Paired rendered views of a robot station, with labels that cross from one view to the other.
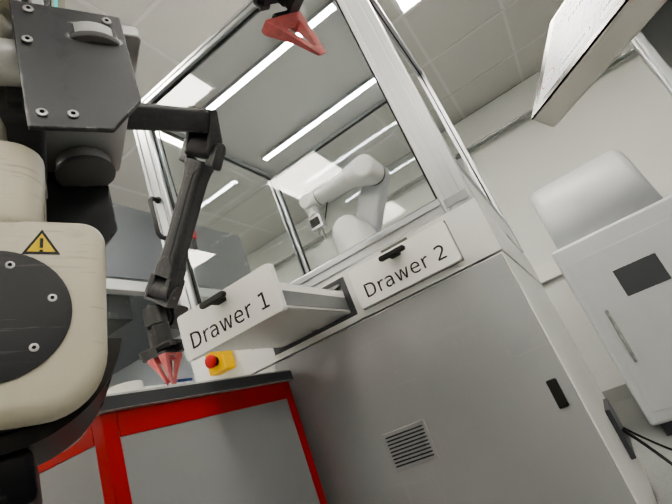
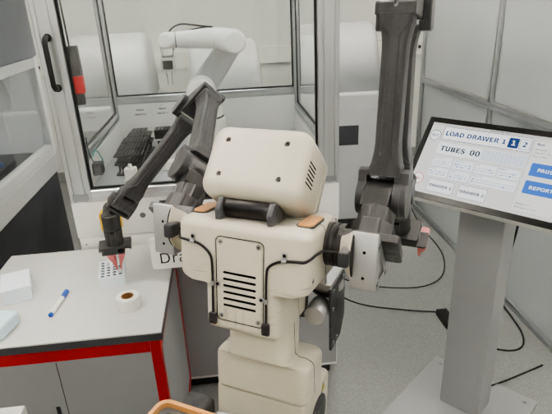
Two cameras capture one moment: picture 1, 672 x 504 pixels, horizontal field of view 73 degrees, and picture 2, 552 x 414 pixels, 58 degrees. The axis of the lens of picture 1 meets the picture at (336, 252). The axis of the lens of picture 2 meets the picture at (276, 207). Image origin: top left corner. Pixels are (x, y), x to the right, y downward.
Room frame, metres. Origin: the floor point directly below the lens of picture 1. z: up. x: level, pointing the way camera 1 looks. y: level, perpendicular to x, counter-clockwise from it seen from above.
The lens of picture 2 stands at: (-0.45, 0.74, 1.62)
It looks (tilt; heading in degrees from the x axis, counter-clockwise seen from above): 23 degrees down; 331
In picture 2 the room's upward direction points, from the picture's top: 3 degrees counter-clockwise
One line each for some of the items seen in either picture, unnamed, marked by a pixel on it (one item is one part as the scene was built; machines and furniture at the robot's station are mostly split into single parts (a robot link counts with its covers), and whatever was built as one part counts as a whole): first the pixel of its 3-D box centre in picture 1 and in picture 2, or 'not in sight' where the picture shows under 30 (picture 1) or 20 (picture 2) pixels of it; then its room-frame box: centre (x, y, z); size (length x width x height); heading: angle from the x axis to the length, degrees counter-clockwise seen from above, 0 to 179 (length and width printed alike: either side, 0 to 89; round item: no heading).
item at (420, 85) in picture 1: (428, 104); not in sight; (1.50, -0.53, 1.52); 0.87 x 0.01 x 0.86; 157
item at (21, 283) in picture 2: not in sight; (16, 287); (1.22, 0.81, 0.79); 0.13 x 0.09 x 0.05; 177
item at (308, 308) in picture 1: (284, 319); not in sight; (1.16, 0.19, 0.86); 0.40 x 0.26 x 0.06; 157
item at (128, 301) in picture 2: (126, 395); (128, 301); (0.94, 0.52, 0.78); 0.07 x 0.07 x 0.04
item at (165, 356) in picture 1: (165, 367); (115, 257); (1.11, 0.50, 0.85); 0.07 x 0.07 x 0.09; 75
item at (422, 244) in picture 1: (402, 266); not in sight; (1.14, -0.14, 0.87); 0.29 x 0.02 x 0.11; 67
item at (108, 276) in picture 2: not in sight; (112, 273); (1.14, 0.52, 0.78); 0.12 x 0.08 x 0.04; 167
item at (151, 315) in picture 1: (156, 317); (111, 220); (1.11, 0.50, 0.98); 0.07 x 0.06 x 0.07; 166
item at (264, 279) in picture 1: (228, 314); (195, 249); (0.97, 0.27, 0.87); 0.29 x 0.02 x 0.11; 67
